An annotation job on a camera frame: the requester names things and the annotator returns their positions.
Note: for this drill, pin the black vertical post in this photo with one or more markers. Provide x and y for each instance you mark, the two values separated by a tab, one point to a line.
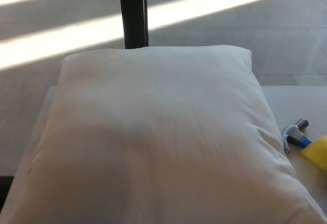
132	12

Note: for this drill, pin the white pillow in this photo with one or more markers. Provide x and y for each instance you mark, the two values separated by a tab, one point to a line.
155	132

